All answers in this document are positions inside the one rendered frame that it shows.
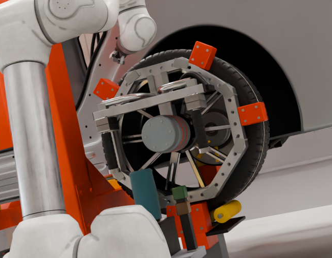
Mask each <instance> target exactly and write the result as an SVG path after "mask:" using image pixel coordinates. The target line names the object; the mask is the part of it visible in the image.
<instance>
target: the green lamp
mask: <svg viewBox="0 0 332 258"><path fill-rule="evenodd" d="M172 194H173V199H174V200H180V199H184V198H187V197H188V193H187V188H186V186H185V185H183V186H178V187H175V188H172Z"/></svg>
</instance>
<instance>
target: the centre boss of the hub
mask: <svg viewBox="0 0 332 258"><path fill-rule="evenodd" d="M210 126H217V124H215V123H214V122H209V123H207V124H206V125H205V127H210ZM217 133H218V130H217V131H210V132H206V135H207V136H210V137H212V136H215V135H216V134H217Z"/></svg>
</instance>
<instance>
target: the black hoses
mask: <svg viewBox="0 0 332 258"><path fill-rule="evenodd" d="M189 77H191V79H196V80H197V82H199V83H200V84H205V87H206V91H207V92H212V91H215V87H214V85H211V84H210V83H209V81H208V80H207V79H206V78H205V77H204V76H203V75H202V74H200V73H198V72H196V71H188V72H186V73H184V74H183V75H182V76H181V77H180V80H182V79H185V78H189ZM184 88H185V87H182V88H178V89H176V90H180V89H184ZM182 100H183V99H179V100H175V101H172V104H177V103H181V102H183V101H182Z"/></svg>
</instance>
